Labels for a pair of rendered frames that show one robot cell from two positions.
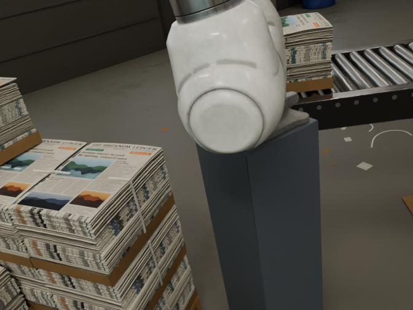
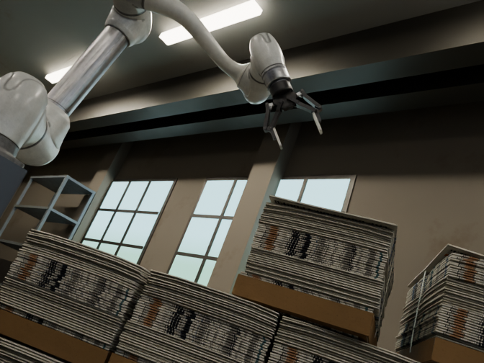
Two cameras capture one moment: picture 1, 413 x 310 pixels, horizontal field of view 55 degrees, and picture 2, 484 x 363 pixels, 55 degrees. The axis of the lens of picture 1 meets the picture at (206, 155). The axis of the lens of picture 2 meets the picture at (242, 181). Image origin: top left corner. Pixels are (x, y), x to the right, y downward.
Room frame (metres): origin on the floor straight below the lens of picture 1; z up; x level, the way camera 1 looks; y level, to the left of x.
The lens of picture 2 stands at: (2.24, 0.25, 0.69)
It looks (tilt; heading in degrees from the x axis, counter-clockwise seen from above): 22 degrees up; 165
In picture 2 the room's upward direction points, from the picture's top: 21 degrees clockwise
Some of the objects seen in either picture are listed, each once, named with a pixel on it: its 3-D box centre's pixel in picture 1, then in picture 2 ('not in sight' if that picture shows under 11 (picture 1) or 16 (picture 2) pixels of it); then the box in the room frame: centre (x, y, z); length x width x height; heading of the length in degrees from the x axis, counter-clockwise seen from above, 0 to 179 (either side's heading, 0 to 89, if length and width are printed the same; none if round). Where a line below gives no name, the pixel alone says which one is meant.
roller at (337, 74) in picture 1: (336, 76); not in sight; (1.54, -0.59, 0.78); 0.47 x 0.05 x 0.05; 173
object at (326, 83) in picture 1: (305, 72); not in sight; (1.50, -0.45, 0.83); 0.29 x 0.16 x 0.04; 172
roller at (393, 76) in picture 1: (385, 69); not in sight; (1.51, -0.79, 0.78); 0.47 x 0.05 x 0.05; 173
